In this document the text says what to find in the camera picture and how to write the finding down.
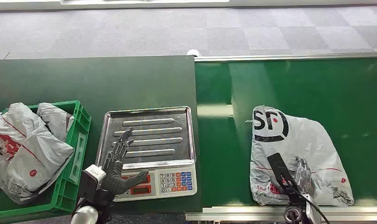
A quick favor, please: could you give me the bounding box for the wide aluminium conveyor rail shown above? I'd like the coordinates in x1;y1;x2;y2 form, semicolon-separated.
185;205;377;223

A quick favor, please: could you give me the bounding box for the thin aluminium conveyor rail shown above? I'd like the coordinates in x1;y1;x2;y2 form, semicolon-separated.
194;52;377;63

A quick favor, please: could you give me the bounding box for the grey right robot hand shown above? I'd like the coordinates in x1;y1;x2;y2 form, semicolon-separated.
294;156;316;197

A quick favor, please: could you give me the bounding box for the plain grey courier package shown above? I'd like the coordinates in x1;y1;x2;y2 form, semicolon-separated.
36;102;75;143

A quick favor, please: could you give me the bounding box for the green conveyor belt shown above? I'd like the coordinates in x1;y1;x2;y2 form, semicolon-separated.
194;57;377;208

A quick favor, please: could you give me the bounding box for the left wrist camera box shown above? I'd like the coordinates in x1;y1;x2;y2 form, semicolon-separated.
78;164;107;202

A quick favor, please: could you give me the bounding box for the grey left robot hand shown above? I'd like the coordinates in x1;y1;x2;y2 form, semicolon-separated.
101;127;149;202

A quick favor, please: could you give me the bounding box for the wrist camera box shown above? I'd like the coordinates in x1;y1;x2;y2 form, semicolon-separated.
78;164;107;202
267;152;299;194

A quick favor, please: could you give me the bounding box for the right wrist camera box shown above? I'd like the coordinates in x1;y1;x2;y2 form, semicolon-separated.
267;152;299;194

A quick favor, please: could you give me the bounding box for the electronic scale with steel tray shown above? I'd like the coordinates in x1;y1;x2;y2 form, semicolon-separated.
95;106;198;203

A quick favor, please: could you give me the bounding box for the grey SF courier package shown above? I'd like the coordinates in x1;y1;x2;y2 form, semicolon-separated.
249;105;355;207

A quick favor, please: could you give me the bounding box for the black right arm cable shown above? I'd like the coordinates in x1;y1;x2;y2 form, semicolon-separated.
281;175;331;224

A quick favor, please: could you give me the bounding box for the grey package with red print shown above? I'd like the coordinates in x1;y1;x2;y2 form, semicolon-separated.
0;103;75;205

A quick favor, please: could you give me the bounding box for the green plastic crate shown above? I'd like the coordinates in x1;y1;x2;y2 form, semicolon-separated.
0;99;92;222

